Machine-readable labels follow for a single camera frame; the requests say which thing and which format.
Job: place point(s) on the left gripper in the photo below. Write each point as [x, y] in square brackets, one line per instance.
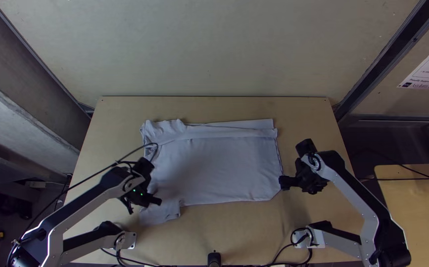
[148, 199]

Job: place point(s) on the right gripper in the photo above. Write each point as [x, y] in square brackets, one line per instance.
[309, 180]

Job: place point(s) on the light grey t-shirt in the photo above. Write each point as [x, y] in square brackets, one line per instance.
[218, 167]

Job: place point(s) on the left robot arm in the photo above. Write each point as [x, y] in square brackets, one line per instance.
[88, 200]

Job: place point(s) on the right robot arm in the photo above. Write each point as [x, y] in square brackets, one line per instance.
[348, 185]

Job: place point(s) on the pale wooden side desk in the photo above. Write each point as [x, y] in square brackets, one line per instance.
[414, 218]

